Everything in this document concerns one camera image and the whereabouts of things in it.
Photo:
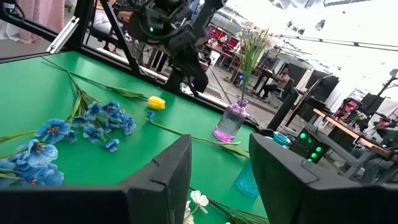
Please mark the blue artificial flower bunch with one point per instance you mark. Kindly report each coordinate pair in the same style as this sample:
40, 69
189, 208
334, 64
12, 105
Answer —
37, 155
93, 132

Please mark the wooden work table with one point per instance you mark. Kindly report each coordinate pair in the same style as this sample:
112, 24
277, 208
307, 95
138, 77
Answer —
348, 130

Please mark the person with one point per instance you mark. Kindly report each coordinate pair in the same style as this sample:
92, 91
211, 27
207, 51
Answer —
280, 82

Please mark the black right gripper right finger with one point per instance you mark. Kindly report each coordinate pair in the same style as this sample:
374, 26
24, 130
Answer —
311, 193

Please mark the green table mat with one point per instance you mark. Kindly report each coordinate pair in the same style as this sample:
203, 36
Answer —
46, 93

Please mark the purple ribbed glass vase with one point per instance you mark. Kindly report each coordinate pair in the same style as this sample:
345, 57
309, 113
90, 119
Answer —
230, 124

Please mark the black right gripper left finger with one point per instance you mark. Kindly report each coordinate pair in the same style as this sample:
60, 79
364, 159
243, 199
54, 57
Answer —
149, 199

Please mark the pink curtain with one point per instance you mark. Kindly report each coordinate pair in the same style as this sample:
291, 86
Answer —
40, 18

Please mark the loose blue blossom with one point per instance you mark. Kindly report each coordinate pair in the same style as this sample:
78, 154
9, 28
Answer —
150, 115

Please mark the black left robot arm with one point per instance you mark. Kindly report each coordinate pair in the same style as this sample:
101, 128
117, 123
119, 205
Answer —
186, 77

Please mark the black device green lights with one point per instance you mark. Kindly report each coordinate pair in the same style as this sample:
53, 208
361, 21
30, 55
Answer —
308, 146

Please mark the silver aluminium bar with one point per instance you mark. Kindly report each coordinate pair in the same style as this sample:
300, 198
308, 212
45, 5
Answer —
62, 35

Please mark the white artificial flower bunch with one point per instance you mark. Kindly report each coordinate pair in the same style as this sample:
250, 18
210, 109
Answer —
248, 62
199, 199

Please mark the teal textured glass vase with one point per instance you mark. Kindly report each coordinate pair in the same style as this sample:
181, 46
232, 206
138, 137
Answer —
245, 183

